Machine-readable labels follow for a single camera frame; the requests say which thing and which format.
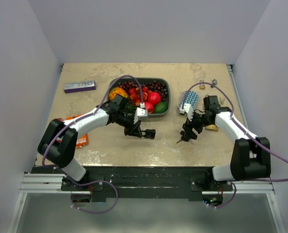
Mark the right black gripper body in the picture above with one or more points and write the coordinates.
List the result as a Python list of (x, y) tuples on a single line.
[(197, 123)]

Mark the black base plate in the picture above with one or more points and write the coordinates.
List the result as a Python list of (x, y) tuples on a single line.
[(141, 182)]

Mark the green lime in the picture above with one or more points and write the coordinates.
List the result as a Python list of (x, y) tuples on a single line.
[(161, 108)]

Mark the panda keychain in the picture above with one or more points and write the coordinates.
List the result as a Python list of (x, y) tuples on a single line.
[(214, 83)]

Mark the purple silver toothpaste box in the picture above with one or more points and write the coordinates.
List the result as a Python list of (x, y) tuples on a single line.
[(79, 86)]

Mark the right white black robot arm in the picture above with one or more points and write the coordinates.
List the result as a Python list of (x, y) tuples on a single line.
[(250, 158)]

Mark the red cherries cluster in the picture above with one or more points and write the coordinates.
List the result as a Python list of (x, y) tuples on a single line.
[(135, 96)]

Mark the black padlock with keys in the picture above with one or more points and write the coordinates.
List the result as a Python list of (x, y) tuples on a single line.
[(149, 133)]

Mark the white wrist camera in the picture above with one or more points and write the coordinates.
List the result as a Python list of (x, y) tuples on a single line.
[(141, 113), (187, 109)]

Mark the dark grapes bunch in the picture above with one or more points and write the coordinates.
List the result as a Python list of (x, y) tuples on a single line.
[(153, 86)]

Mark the small brass padlock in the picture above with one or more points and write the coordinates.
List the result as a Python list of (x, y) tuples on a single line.
[(212, 128), (201, 85)]

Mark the red apple front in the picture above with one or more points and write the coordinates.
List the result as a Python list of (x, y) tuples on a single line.
[(149, 107)]

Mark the orange razor package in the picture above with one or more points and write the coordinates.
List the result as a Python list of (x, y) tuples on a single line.
[(83, 140)]

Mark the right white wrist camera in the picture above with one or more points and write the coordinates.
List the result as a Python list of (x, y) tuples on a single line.
[(187, 109)]

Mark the small brass closed padlock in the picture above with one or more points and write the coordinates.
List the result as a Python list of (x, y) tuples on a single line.
[(201, 85)]

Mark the red apple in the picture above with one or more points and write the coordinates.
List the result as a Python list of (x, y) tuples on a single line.
[(154, 98), (149, 107)]

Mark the toy pineapple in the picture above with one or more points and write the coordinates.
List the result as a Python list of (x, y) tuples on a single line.
[(118, 91)]

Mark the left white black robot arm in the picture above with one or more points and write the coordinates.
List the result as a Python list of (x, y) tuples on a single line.
[(58, 143)]

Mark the grey fruit tray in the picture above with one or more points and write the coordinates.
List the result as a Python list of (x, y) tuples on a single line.
[(146, 80)]

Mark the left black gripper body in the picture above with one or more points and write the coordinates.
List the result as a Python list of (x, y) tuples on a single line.
[(129, 129)]

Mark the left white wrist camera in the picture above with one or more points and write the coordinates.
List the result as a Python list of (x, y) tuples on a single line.
[(141, 113)]

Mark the red apple back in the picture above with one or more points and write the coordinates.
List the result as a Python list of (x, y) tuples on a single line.
[(154, 98)]

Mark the blue chevron sponge pack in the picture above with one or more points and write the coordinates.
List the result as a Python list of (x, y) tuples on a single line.
[(191, 98)]

